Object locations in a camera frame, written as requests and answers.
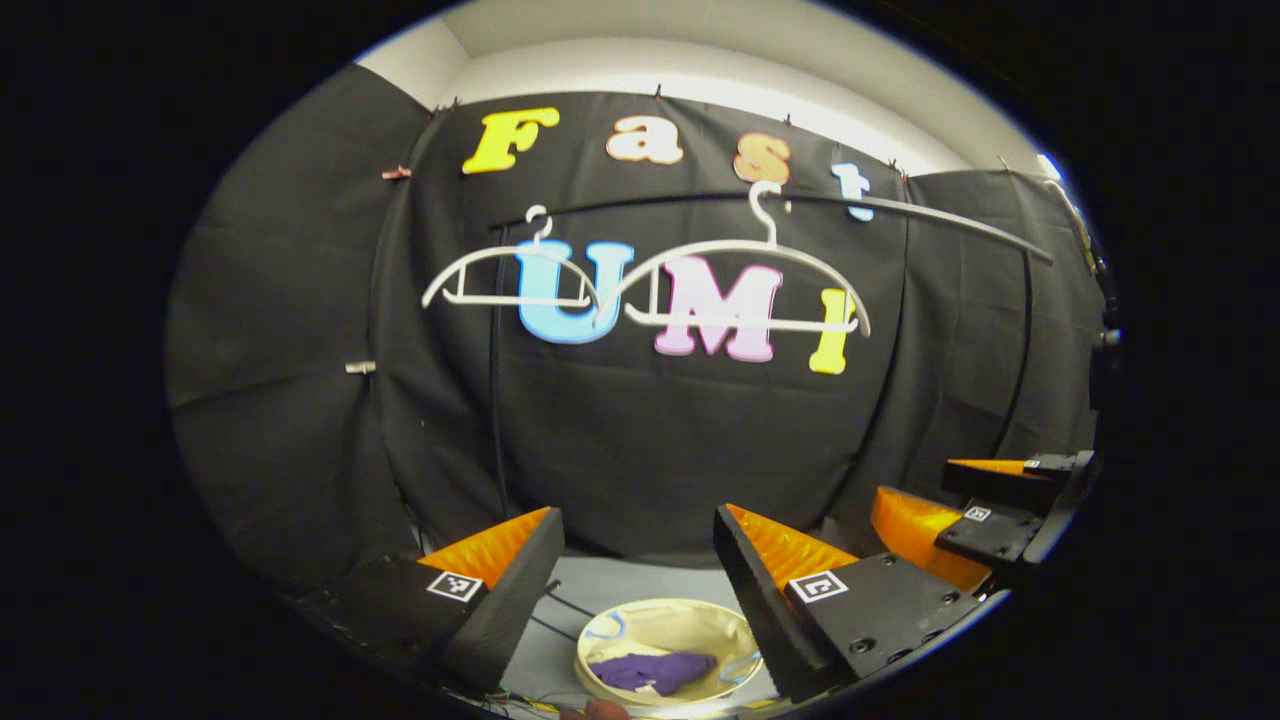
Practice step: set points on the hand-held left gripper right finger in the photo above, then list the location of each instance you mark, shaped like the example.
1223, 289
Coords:
765, 610

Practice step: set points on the white plastic hanger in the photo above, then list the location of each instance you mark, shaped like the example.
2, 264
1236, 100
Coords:
768, 225
500, 299

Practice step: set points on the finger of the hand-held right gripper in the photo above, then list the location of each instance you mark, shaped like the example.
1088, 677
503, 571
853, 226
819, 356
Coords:
985, 535
1000, 485

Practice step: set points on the small ceiling light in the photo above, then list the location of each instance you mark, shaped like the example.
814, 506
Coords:
1048, 166

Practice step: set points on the black metal clothes rack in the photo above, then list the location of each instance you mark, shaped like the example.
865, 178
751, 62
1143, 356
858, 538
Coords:
980, 236

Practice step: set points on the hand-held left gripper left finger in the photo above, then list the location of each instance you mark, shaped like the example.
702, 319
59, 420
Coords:
505, 610

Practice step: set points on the cream round laundry hamper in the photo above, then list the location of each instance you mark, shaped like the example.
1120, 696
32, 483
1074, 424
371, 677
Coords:
690, 625

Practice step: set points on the black backdrop cloth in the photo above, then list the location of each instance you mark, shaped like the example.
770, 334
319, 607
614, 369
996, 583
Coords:
300, 300

